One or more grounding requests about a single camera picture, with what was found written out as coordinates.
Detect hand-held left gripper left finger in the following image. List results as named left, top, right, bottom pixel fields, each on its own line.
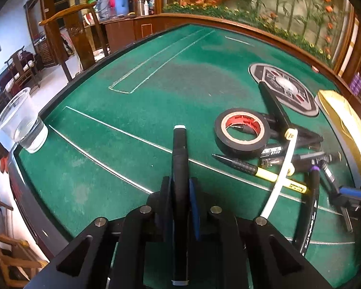
left=24, top=176, right=173, bottom=289

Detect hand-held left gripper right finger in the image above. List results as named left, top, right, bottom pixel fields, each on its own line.
left=189, top=177, right=333, bottom=289

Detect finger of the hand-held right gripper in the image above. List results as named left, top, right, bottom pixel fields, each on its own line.
left=330, top=197, right=354, bottom=233
left=334, top=186, right=361, bottom=201

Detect black pen with silver band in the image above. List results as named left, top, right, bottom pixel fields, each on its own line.
left=320, top=161, right=342, bottom=196

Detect black marker with white ends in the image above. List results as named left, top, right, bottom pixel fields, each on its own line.
left=172, top=125, right=189, bottom=286

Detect yellow pen with black grip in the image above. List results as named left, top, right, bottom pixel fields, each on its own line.
left=211, top=153, right=309, bottom=194

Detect gold lined box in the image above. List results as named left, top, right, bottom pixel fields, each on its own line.
left=315, top=89, right=361, bottom=184

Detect black curved tube purple end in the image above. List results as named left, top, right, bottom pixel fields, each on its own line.
left=293, top=164, right=321, bottom=255

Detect slim black marker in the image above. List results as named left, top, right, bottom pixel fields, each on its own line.
left=293, top=151, right=342, bottom=171

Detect black tape roll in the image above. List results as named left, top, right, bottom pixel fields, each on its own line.
left=214, top=108, right=272, bottom=159

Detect white plastic stick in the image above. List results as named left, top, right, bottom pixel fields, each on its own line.
left=260, top=138, right=298, bottom=220

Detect thick black marker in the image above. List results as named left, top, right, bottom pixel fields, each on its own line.
left=268, top=113, right=324, bottom=149

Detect black marker with white label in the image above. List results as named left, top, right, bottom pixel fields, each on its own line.
left=259, top=145, right=284, bottom=157

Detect purple cans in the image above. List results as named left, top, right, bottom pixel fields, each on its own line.
left=349, top=74, right=361, bottom=95

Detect black tube with cream ends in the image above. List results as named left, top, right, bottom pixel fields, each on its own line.
left=258, top=81, right=298, bottom=140

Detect grey table control panel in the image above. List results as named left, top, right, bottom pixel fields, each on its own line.
left=248, top=63, right=320, bottom=117

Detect light wooden chair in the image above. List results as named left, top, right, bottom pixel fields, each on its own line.
left=0, top=184, right=49, bottom=282

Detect clear plastic cup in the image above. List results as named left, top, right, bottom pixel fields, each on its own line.
left=0, top=87, right=49, bottom=153

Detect wooden cabinet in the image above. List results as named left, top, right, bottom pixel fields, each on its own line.
left=104, top=14, right=157, bottom=55

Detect tall wooden chair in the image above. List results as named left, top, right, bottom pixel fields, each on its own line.
left=39, top=1, right=110, bottom=82

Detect artificial flower planter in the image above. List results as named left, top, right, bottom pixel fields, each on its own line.
left=162, top=0, right=349, bottom=67

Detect wooden chair with cushion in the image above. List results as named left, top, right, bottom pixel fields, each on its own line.
left=4, top=46, right=42, bottom=89

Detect clear blue water jug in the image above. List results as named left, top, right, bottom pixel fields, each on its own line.
left=96, top=0, right=112, bottom=20

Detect blue thermos jug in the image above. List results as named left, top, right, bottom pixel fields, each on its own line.
left=114, top=0, right=130, bottom=17

